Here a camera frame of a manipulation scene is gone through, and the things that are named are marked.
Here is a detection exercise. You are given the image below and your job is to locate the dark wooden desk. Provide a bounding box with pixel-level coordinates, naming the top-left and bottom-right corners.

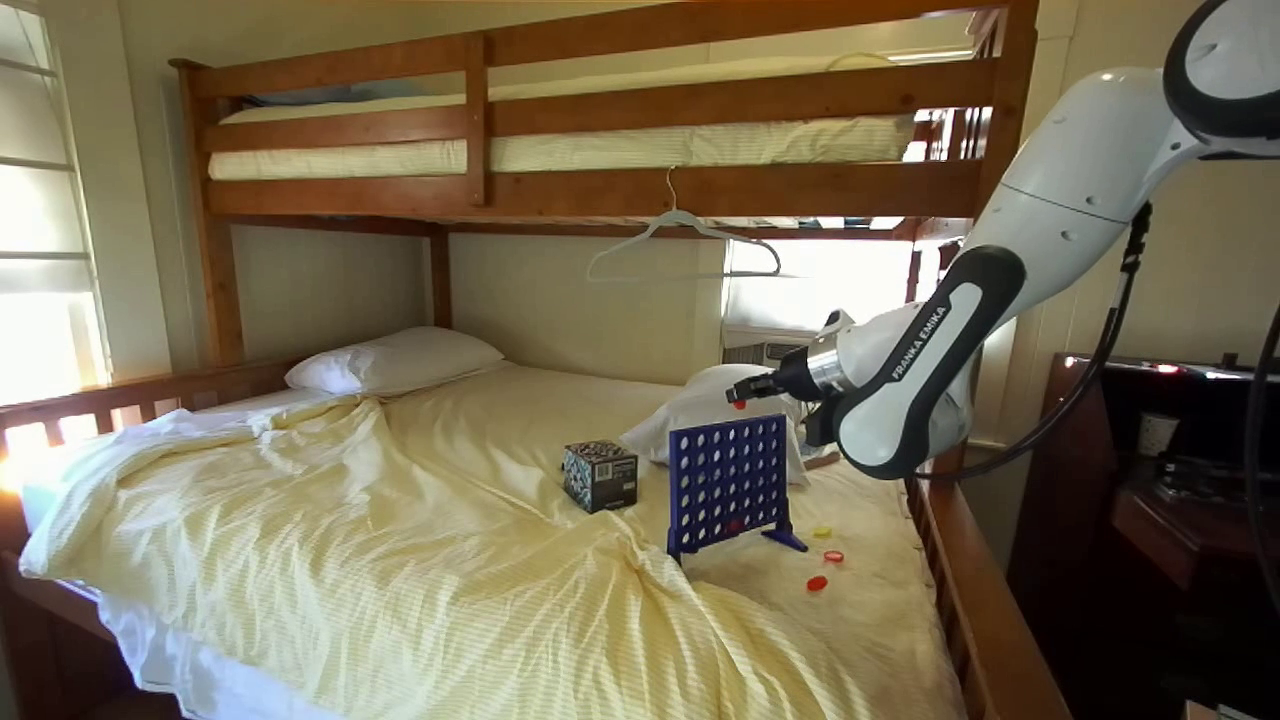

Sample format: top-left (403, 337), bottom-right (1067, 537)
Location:
top-left (1010, 348), bottom-right (1280, 720)

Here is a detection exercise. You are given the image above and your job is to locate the large white pillow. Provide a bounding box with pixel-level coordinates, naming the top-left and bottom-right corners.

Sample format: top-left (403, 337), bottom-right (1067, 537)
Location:
top-left (618, 359), bottom-right (858, 477)

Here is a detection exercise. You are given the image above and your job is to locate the white cup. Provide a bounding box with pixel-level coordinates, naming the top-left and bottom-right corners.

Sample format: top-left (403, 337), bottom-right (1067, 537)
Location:
top-left (1136, 411), bottom-right (1184, 465)

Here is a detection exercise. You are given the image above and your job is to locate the upper bunk mattress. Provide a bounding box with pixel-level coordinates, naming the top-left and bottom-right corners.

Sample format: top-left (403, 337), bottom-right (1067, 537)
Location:
top-left (206, 13), bottom-right (997, 182)

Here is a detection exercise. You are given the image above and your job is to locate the flat white pillow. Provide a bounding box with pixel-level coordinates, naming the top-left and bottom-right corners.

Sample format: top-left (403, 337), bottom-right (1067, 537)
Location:
top-left (282, 322), bottom-right (510, 400)

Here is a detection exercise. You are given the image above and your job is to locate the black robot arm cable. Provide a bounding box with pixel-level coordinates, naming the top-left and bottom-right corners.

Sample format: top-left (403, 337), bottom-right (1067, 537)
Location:
top-left (917, 194), bottom-right (1158, 483)

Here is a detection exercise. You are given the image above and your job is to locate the blue gameboard with holes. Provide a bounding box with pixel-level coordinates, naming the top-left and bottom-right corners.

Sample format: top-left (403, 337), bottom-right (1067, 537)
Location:
top-left (665, 411), bottom-right (812, 562)

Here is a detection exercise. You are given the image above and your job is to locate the white mattress sheet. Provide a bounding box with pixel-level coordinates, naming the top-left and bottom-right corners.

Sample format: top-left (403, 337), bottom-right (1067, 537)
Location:
top-left (75, 573), bottom-right (353, 720)

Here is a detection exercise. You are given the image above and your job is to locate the white clothes hanger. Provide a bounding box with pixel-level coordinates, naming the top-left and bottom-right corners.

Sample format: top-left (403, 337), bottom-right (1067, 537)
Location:
top-left (585, 174), bottom-right (788, 284)

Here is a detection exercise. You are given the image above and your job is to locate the black patterned cube box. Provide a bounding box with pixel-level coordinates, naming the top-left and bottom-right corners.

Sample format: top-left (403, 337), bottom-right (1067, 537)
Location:
top-left (558, 436), bottom-right (640, 517)

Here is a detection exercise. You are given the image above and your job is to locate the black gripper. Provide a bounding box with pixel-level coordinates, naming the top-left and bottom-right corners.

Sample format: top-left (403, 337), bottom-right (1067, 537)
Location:
top-left (723, 348), bottom-right (848, 411)

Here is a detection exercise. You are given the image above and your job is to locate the yellow striped bed sheet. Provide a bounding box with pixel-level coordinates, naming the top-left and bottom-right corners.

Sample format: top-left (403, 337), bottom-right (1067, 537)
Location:
top-left (15, 359), bottom-right (971, 720)

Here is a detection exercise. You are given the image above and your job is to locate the window with white blinds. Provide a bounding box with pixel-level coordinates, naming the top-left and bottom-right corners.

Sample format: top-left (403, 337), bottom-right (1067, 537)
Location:
top-left (0, 0), bottom-right (114, 403)

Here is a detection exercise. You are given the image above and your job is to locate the wooden bunk bed frame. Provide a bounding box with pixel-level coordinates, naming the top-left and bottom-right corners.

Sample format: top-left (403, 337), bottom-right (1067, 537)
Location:
top-left (0, 0), bottom-right (1073, 720)

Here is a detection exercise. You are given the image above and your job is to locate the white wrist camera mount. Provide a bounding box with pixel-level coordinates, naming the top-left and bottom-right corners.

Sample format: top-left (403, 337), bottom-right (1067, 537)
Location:
top-left (812, 308), bottom-right (862, 355)

